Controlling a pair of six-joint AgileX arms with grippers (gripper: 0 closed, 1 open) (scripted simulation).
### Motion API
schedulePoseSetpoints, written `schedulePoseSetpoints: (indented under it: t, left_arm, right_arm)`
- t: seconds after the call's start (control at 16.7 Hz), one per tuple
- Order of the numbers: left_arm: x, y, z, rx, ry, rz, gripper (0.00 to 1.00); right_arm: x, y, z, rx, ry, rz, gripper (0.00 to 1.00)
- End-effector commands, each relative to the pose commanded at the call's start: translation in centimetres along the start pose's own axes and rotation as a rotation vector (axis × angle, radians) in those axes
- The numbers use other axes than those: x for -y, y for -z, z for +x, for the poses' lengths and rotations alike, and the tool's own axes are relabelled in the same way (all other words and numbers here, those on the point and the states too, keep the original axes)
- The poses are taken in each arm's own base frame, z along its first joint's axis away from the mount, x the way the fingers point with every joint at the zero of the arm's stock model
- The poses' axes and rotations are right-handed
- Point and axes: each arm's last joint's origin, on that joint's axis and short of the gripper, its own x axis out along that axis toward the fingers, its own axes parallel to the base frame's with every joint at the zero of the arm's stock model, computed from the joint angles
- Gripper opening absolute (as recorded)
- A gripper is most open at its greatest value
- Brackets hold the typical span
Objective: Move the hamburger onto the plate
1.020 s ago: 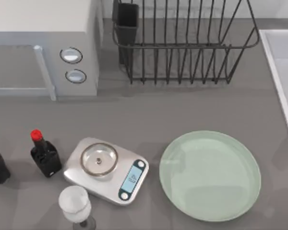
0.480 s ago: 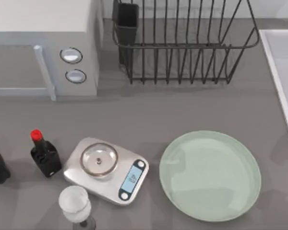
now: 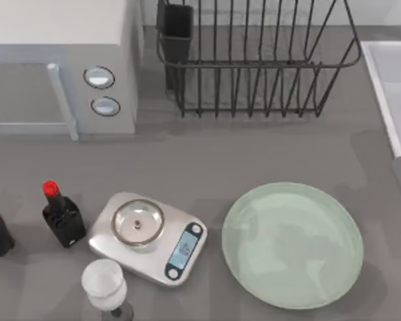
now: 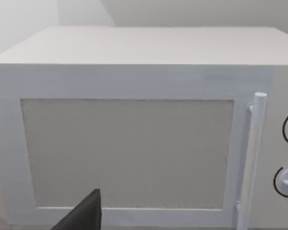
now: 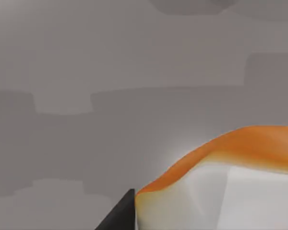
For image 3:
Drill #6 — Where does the white sink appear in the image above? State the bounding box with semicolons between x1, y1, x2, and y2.
360;40;401;158

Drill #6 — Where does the dark cutlery holder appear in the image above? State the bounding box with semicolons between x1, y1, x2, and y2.
156;0;194;64

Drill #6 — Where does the silver kitchen scale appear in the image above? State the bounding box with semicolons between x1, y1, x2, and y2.
88;191;209;288

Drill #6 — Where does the white wine glass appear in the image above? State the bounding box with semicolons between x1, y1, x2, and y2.
81;259;134;321

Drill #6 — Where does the dark bottle with red cap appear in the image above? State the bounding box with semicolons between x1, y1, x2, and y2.
41;180;87;249

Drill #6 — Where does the dark wire dish rack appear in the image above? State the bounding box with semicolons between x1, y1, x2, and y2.
156;0;362;119

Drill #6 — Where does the microwave knob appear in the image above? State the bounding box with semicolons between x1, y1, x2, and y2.
83;66;116;90
90;96;122;118

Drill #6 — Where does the pale green plate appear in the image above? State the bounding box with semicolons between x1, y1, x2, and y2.
221;182;365;310

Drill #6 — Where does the pale microwave oven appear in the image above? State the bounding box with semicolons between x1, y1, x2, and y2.
0;0;144;141

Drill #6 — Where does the microwave door handle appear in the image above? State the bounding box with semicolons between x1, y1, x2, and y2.
46;63;80;141

